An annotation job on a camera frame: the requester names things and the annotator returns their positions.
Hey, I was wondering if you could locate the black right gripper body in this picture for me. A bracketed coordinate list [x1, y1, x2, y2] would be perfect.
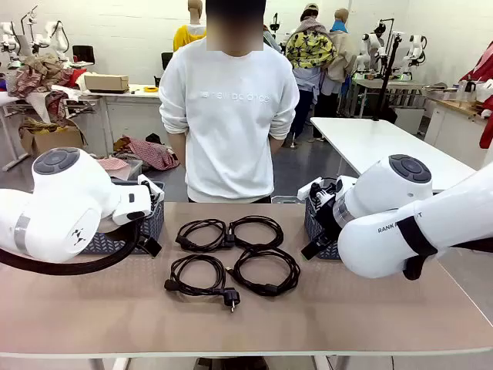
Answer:
[313, 192, 343, 248]

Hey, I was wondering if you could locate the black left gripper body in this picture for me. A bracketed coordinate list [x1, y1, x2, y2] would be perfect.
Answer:
[135, 220, 152, 248]

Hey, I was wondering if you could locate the black power cable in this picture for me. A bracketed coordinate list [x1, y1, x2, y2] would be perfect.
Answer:
[175, 218, 229, 254]

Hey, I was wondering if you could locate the black USB cable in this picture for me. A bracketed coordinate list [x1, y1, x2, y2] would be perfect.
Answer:
[225, 247, 302, 298]

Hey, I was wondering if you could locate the black cable with round plug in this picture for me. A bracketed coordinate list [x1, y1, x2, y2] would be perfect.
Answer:
[163, 254, 242, 314]

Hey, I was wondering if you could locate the person's right forearm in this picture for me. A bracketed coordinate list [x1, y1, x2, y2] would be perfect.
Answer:
[159, 107, 188, 163]

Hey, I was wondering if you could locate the person's left forearm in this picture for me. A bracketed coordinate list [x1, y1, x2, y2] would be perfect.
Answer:
[267, 107, 300, 156]

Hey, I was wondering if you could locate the grey perforated plastic basket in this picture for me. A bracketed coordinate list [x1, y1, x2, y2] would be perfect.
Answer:
[304, 177, 344, 261]
[79, 179, 166, 256]

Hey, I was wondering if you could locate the pink checkered cloth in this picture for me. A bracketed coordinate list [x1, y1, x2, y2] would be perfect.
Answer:
[97, 155, 130, 171]

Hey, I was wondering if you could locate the red checkered cloth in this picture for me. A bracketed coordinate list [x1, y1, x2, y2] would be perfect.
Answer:
[112, 134, 181, 171]

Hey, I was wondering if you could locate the white side table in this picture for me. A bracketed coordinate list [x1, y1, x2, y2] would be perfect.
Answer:
[310, 116, 478, 193]

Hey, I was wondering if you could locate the white table leg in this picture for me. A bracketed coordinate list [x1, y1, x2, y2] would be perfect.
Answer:
[89, 358, 129, 370]
[313, 355, 348, 370]

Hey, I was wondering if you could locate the white background work table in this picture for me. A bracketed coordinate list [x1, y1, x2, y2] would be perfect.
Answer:
[49, 82, 170, 157]

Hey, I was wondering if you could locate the open cardboard box with cloth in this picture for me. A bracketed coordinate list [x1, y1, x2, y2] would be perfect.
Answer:
[18, 117, 88, 156]

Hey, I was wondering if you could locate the person in white sweatshirt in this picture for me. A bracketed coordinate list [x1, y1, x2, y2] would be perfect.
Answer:
[159, 0, 300, 204]

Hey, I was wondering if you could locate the metal background table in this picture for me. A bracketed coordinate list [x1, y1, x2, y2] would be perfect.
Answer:
[350, 76, 429, 121]

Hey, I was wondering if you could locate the flat cardboard box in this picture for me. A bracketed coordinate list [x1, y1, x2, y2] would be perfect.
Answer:
[83, 73, 130, 94]

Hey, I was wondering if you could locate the wood topped white cabinet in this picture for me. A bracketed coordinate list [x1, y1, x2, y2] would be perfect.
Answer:
[422, 87, 493, 171]

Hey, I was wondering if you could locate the black tripod pole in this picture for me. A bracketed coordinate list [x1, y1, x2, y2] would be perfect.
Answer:
[374, 17, 398, 124]

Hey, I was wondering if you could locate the mannequin with beige jacket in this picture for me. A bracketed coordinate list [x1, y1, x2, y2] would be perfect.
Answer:
[327, 8, 360, 116]

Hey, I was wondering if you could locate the person in yellow floral jacket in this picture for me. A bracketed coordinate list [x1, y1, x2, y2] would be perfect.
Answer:
[284, 2, 337, 144]

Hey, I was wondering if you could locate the pile of patterned cloths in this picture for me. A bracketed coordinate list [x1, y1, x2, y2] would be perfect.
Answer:
[6, 52, 86, 99]

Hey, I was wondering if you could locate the mannequin with yellow hoodie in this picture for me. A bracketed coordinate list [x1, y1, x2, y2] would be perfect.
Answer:
[173, 0, 209, 53]

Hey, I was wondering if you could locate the red hanging garment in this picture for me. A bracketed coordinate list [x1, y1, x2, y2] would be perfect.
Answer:
[458, 41, 493, 84]

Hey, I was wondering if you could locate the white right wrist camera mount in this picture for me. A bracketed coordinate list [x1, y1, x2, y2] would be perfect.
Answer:
[298, 176, 337, 209]

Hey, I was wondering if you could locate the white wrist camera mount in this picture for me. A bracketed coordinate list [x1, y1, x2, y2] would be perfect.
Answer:
[137, 173, 166, 202]
[298, 176, 337, 209]

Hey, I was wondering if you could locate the black coiled thin cable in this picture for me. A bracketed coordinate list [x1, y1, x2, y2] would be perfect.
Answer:
[226, 215, 285, 251]

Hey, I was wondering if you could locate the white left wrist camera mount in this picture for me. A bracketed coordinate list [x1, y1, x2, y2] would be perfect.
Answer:
[137, 173, 166, 202]

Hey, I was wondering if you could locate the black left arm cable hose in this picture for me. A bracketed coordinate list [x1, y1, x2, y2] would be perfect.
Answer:
[0, 220, 146, 276]

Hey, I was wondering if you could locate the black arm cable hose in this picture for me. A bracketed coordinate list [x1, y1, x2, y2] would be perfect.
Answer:
[0, 220, 146, 276]
[395, 214, 493, 281]

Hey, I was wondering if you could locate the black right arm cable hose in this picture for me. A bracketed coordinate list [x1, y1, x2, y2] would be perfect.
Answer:
[395, 214, 493, 281]

